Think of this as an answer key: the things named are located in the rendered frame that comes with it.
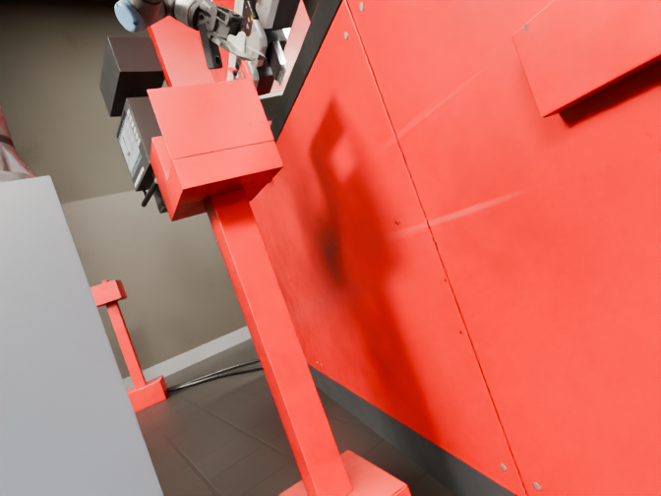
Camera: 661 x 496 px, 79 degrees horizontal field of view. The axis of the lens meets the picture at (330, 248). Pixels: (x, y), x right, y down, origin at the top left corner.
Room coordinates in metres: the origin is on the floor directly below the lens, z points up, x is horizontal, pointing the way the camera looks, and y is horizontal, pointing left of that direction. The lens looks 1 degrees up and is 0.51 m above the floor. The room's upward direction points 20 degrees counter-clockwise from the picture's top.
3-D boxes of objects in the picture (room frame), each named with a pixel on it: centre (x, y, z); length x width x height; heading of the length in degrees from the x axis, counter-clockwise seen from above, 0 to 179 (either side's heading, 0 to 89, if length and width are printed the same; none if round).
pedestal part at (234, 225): (0.68, 0.14, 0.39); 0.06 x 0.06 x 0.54; 28
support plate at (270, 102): (1.22, 0.10, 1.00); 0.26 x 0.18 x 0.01; 109
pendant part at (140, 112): (2.23, 0.80, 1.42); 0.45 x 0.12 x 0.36; 36
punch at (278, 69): (1.27, -0.04, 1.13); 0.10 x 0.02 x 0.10; 19
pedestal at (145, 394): (2.51, 1.42, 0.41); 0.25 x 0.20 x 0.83; 109
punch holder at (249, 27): (1.29, -0.03, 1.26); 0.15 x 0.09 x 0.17; 19
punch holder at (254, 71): (1.48, 0.03, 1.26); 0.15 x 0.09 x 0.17; 19
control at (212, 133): (0.68, 0.14, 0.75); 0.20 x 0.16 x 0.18; 28
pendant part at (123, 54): (2.32, 0.76, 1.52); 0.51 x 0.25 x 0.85; 36
